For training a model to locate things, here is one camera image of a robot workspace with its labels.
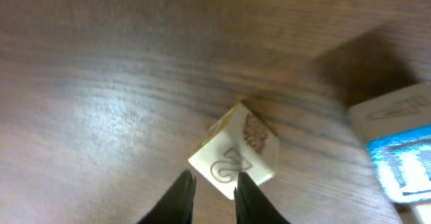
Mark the blue D wooden block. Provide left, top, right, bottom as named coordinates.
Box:
left=347, top=83, right=430, bottom=223

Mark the wooden block green yellow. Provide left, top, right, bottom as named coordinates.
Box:
left=188, top=102, right=280, bottom=200

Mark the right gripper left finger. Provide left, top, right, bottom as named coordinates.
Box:
left=137, top=170, right=197, bottom=224

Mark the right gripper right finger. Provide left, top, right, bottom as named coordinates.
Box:
left=234, top=172, right=290, bottom=224

